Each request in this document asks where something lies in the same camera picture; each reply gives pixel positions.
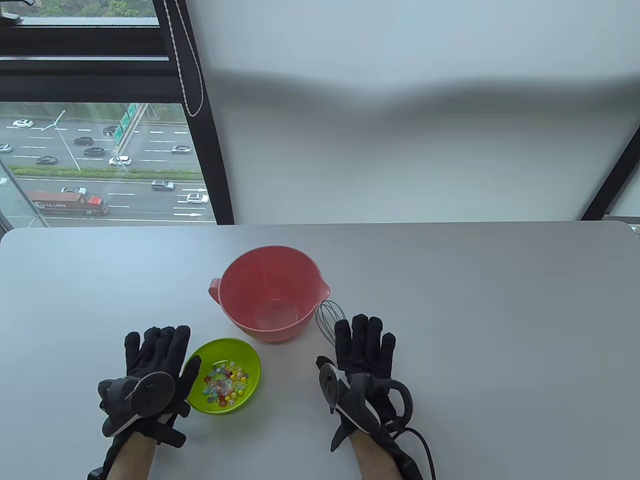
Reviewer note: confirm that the person's right hand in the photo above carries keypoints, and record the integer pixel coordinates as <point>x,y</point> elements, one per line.
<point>365,350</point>

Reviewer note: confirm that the person's left hand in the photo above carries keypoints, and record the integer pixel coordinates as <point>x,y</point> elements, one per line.
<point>160,350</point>

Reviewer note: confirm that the pile of colourful plastic decorations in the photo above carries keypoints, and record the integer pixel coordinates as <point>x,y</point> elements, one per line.
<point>225,384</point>

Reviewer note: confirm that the green plastic bowl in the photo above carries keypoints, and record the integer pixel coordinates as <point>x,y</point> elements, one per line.
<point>240,360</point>

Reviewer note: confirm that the pink salad bowl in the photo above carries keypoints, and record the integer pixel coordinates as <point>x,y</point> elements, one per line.
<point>270,295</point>

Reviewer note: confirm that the person's right forearm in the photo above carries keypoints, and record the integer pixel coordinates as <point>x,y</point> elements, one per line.
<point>372,460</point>

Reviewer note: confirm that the person's left forearm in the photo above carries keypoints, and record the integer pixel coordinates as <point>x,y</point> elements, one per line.
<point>130,457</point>

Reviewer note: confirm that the black left hand controller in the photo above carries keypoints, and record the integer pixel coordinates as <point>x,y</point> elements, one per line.
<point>150,395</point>

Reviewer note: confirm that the black hand controller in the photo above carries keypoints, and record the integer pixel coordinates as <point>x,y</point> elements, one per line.
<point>357,405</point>
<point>150,395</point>

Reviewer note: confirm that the black right hand controller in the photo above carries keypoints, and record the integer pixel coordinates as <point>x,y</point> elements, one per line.
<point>357,405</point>

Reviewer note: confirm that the white roller blind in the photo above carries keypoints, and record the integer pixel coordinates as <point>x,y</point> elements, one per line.
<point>400,150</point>

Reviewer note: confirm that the grey street lamp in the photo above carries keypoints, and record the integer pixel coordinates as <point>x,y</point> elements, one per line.
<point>65,142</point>

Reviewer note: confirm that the green road sign gantry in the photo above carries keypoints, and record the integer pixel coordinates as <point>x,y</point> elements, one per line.
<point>125,122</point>

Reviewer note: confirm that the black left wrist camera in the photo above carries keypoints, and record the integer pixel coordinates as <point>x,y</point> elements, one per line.
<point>97,474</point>

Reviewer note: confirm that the black window frame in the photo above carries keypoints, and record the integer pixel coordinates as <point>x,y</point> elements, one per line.
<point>200,125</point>
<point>610,185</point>

